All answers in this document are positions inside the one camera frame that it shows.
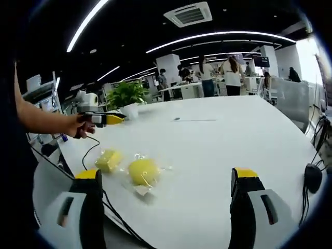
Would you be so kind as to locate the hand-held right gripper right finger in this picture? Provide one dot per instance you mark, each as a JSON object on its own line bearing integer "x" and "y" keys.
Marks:
{"x": 241, "y": 207}

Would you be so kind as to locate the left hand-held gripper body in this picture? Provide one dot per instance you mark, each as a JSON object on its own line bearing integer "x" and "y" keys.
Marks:
{"x": 88, "y": 102}

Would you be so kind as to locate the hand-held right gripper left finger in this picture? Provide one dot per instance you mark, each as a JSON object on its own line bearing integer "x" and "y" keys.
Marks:
{"x": 88, "y": 207}

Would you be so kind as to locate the yellow rectangular silicone block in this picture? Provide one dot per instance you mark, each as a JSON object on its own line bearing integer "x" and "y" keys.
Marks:
{"x": 107, "y": 160}

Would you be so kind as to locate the yellow round silicone block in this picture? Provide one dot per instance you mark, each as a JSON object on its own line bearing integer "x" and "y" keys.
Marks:
{"x": 144, "y": 172}

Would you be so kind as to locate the person's left hand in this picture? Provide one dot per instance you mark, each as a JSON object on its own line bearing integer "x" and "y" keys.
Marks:
{"x": 76, "y": 127}

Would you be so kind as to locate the white plant pot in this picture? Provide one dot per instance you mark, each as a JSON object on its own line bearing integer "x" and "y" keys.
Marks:
{"x": 131, "y": 111}

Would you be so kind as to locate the green leafy plant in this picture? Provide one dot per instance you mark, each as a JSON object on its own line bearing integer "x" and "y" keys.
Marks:
{"x": 127, "y": 93}

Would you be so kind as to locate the short ceiling light strip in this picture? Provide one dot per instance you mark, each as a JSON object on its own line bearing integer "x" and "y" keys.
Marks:
{"x": 110, "y": 72}

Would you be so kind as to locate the small blue object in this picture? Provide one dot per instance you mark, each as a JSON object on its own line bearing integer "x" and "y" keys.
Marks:
{"x": 65, "y": 137}

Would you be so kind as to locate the metal storage shelf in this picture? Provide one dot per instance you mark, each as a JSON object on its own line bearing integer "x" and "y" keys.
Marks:
{"x": 44, "y": 98}

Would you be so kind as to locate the grey mesh office chair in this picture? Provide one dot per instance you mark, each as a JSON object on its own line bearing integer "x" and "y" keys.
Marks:
{"x": 52, "y": 179}

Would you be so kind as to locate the white storage box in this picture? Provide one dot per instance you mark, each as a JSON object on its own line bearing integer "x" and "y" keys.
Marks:
{"x": 33, "y": 82}

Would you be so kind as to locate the white background desk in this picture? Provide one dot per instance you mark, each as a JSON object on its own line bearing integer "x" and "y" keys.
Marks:
{"x": 181, "y": 89}

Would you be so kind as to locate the straight ceiling light strip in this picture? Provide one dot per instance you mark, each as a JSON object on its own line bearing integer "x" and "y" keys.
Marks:
{"x": 86, "y": 26}

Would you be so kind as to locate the black oval device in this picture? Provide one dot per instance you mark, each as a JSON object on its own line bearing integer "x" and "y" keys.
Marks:
{"x": 313, "y": 177}

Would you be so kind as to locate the person's dark clothing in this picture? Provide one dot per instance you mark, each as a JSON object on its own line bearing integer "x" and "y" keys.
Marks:
{"x": 20, "y": 155}

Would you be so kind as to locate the grey desk partition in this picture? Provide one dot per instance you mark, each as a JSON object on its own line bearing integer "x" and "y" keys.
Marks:
{"x": 290, "y": 101}

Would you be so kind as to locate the ceiling air vent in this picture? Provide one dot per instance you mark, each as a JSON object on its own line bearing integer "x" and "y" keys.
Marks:
{"x": 190, "y": 14}

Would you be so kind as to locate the long curved ceiling light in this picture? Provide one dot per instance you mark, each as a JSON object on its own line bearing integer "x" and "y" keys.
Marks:
{"x": 220, "y": 36}

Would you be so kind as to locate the hanging display screen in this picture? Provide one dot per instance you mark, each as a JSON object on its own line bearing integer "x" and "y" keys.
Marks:
{"x": 261, "y": 61}
{"x": 235, "y": 58}

